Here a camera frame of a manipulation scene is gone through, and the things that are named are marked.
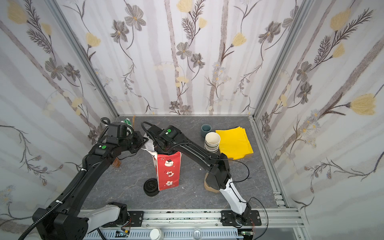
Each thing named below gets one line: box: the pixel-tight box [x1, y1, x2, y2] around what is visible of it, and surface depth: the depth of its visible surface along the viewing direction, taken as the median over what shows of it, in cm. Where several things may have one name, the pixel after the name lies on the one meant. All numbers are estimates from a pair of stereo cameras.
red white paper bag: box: [141, 134, 182, 191], surface depth 72 cm
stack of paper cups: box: [204, 132, 221, 154], surface depth 86 cm
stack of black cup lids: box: [143, 178, 159, 197], surface depth 82 cm
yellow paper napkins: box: [215, 126, 254, 160], surface depth 100 cm
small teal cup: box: [201, 124, 212, 138], surface depth 107 cm
